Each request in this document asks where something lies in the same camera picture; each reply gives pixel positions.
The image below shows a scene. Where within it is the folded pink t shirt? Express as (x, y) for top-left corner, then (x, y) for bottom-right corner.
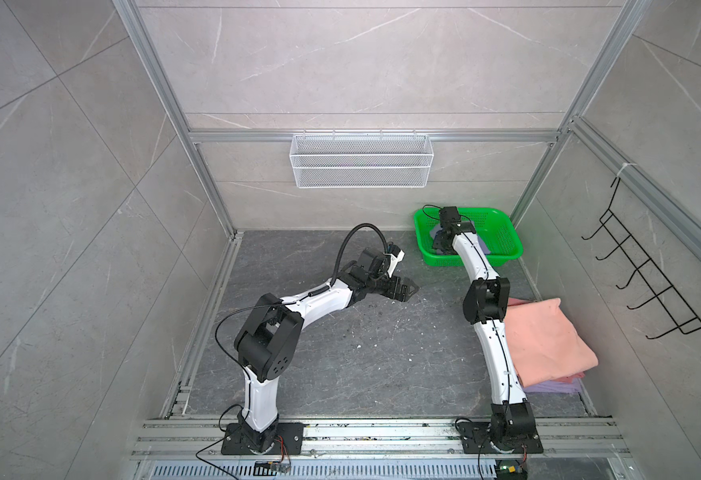
(505, 298), (599, 387)

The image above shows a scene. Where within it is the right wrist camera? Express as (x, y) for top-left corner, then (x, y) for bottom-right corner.
(439, 206), (463, 229)

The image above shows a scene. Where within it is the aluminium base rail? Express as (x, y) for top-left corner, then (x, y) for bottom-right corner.
(128, 417), (631, 460)

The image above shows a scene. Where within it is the black wire hook rack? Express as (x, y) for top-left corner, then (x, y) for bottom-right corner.
(581, 177), (701, 340)

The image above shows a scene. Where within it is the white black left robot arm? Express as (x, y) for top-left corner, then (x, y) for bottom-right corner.
(230, 243), (418, 453)

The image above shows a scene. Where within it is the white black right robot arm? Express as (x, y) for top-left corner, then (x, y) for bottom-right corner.
(434, 211), (544, 454)

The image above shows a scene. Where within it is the green plastic basket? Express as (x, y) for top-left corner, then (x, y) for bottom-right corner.
(413, 206), (524, 267)

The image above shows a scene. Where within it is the folded purple t shirt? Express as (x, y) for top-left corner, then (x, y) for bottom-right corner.
(524, 376), (583, 394)

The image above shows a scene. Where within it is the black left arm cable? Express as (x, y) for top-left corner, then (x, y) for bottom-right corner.
(329, 223), (391, 288)

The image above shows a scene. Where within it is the white wire wall basket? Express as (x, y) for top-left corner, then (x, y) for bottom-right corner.
(290, 133), (435, 189)

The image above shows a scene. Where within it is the purple t shirt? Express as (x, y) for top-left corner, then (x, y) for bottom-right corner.
(430, 225), (491, 255)
(524, 376), (583, 394)

